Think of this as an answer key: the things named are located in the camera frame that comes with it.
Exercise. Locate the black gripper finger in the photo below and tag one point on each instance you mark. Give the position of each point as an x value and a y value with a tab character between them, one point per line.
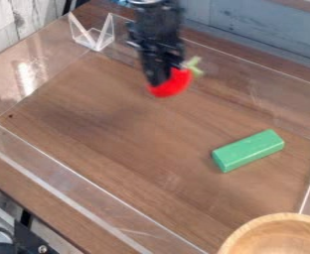
158	64

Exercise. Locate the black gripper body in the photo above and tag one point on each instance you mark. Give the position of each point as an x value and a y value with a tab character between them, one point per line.
154	32

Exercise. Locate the red plush strawberry toy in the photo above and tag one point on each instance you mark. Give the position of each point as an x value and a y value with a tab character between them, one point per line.
180	79

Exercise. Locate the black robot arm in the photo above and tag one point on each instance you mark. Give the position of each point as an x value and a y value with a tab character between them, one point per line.
156	2

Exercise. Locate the clear acrylic table barrier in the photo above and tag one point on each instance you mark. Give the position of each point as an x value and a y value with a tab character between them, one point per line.
111	164

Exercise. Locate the green rectangular block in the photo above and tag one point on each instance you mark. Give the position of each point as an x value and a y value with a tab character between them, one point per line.
248	150

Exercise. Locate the wooden bowl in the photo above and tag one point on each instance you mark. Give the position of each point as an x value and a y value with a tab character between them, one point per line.
280	233

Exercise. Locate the black metal table bracket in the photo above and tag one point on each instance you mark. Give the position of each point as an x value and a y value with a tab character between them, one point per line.
19	240

